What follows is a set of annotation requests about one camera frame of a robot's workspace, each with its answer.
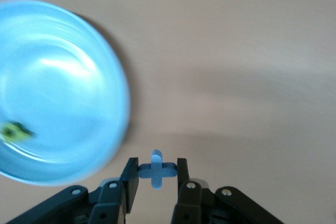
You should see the green lowercase letter b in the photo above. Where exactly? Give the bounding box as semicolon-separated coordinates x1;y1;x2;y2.
0;121;37;142

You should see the blue plus-shaped letter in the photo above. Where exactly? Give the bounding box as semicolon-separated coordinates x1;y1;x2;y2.
138;150;177;190

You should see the blue plate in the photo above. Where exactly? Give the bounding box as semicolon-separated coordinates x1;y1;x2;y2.
0;0;132;187

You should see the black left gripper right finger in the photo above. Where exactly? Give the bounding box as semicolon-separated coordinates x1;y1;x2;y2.
170;157;286;224

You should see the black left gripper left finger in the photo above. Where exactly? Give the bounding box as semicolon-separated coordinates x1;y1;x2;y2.
5;157;140;224

